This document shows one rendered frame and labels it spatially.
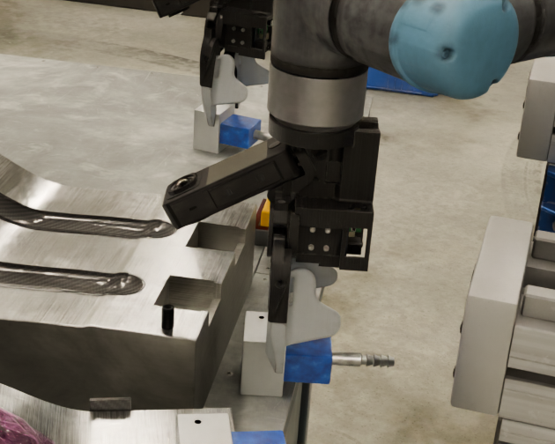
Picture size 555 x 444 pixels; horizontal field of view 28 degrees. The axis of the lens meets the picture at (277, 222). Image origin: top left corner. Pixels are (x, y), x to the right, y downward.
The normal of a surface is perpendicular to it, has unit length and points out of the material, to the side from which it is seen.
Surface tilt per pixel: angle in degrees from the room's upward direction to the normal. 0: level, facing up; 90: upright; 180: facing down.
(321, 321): 75
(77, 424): 13
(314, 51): 90
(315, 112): 89
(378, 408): 0
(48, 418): 24
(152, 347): 90
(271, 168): 89
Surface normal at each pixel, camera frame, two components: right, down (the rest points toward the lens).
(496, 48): 0.63, 0.37
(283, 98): -0.73, 0.25
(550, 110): -0.28, 0.40
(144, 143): 0.07, -0.90
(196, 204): -0.01, 0.41
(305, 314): 0.00, 0.18
